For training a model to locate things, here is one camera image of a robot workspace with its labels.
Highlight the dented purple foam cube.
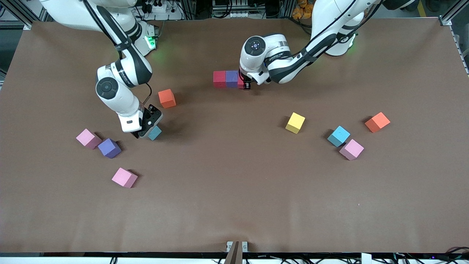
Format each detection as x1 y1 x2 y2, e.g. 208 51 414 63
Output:
225 70 239 88

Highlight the yellow foam cube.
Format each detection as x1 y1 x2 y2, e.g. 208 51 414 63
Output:
285 112 307 135

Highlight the orange foam cube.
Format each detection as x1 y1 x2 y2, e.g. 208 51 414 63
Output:
365 112 391 133
158 89 177 109

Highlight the pink foam cube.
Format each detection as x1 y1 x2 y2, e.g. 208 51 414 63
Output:
75 128 103 150
111 167 139 189
339 139 365 161

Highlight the white rack equipment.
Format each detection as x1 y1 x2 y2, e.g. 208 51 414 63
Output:
212 0 250 19

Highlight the orange packaged goods pile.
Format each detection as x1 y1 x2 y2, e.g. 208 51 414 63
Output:
292 0 316 19

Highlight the white power strip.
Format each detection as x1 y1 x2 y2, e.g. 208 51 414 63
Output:
141 0 173 14

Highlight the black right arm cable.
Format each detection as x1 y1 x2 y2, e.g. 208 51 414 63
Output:
141 82 153 107

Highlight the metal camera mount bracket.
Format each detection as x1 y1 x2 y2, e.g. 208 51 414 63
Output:
224 241 248 264

